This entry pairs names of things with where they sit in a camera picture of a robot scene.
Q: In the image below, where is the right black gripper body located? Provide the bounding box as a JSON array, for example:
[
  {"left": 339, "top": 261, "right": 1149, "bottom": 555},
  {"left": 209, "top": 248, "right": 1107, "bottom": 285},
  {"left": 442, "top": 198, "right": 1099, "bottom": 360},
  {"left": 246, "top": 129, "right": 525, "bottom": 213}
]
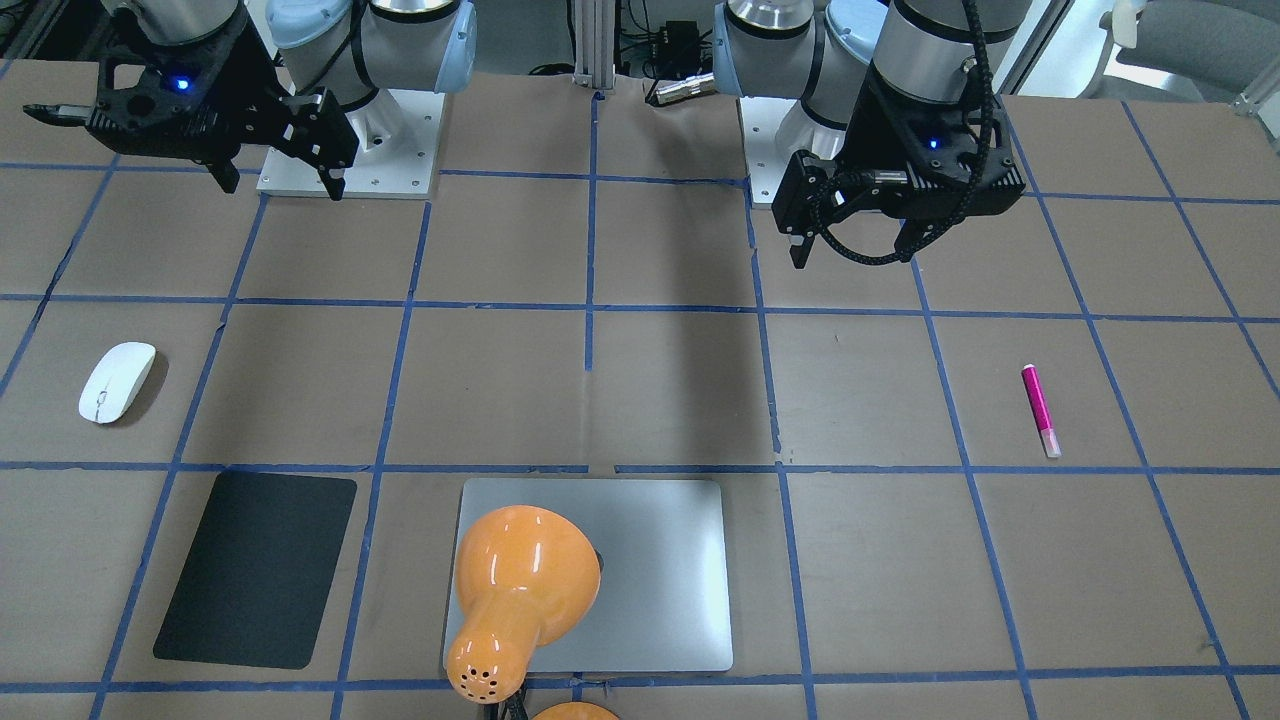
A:
[{"left": 84, "top": 5, "right": 358, "bottom": 170}]

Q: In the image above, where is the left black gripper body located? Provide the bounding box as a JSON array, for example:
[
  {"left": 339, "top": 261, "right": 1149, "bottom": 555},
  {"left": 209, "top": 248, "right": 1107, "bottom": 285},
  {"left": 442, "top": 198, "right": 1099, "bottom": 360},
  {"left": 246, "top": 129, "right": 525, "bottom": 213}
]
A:
[{"left": 771, "top": 76, "right": 1027, "bottom": 236}]

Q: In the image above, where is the pink marker pen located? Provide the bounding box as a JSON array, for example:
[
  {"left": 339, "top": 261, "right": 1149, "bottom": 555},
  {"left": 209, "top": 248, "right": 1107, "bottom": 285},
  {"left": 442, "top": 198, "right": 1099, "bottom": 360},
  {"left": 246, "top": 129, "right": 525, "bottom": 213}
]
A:
[{"left": 1020, "top": 364, "right": 1062, "bottom": 459}]

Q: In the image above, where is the white computer mouse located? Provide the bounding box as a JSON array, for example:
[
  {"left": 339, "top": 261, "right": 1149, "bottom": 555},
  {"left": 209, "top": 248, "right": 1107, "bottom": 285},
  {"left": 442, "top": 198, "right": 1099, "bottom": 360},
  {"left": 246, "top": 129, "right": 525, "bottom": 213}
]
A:
[{"left": 77, "top": 341, "right": 157, "bottom": 425}]

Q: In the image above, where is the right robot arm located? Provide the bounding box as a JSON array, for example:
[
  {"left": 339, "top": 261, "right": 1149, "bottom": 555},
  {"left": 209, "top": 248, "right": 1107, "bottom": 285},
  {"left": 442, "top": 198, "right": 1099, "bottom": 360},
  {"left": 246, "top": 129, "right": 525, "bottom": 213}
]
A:
[{"left": 47, "top": 1, "right": 477, "bottom": 200}]

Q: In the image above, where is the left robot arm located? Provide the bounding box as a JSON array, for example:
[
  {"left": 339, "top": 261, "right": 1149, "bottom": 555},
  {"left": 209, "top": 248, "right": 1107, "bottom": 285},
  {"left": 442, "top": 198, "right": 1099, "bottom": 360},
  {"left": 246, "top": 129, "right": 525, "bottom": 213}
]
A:
[{"left": 712, "top": 1, "right": 1030, "bottom": 269}]

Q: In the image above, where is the silver laptop notebook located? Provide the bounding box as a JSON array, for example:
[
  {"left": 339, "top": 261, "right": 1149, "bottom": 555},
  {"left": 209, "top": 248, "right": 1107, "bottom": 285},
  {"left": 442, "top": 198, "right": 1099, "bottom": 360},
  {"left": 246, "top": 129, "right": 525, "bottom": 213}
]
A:
[{"left": 458, "top": 477, "right": 733, "bottom": 676}]

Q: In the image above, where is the black mousepad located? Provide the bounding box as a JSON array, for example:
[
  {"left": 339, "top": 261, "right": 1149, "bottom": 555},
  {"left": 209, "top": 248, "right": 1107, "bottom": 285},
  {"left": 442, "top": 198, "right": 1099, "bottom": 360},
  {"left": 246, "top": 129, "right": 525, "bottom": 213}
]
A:
[{"left": 152, "top": 470, "right": 357, "bottom": 670}]

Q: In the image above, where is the black power adapter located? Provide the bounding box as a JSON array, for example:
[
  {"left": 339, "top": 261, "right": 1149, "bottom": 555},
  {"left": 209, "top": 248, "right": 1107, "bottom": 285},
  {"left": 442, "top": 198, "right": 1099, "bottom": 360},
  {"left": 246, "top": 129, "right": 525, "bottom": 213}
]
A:
[{"left": 652, "top": 20, "right": 701, "bottom": 79}]

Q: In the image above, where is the grey office chair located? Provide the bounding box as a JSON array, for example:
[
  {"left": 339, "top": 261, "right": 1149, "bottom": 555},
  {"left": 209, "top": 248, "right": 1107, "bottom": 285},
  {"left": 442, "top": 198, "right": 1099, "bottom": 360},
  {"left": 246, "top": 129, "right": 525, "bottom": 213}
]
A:
[{"left": 1079, "top": 1, "right": 1279, "bottom": 102}]

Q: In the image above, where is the orange desk lamp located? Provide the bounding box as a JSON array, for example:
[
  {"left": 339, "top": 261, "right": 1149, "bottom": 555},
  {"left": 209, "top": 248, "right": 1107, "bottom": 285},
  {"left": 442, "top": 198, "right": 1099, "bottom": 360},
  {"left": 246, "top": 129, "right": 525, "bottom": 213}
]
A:
[{"left": 444, "top": 505, "right": 602, "bottom": 719}]

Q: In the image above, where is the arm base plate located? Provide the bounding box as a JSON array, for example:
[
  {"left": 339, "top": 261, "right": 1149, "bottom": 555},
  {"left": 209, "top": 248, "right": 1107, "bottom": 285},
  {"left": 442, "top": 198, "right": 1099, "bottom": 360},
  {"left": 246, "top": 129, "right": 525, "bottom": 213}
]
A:
[
  {"left": 256, "top": 88, "right": 449, "bottom": 201},
  {"left": 739, "top": 97, "right": 846, "bottom": 210}
]

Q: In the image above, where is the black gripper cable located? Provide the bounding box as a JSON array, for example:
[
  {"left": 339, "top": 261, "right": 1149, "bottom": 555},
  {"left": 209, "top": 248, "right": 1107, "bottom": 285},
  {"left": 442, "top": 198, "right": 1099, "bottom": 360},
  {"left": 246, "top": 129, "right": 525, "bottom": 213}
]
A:
[{"left": 810, "top": 0, "right": 1001, "bottom": 266}]

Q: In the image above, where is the aluminium frame post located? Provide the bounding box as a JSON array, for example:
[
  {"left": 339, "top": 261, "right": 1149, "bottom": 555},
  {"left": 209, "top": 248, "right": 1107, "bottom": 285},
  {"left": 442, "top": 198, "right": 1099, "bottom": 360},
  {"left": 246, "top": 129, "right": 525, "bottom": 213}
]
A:
[{"left": 570, "top": 0, "right": 618, "bottom": 94}]

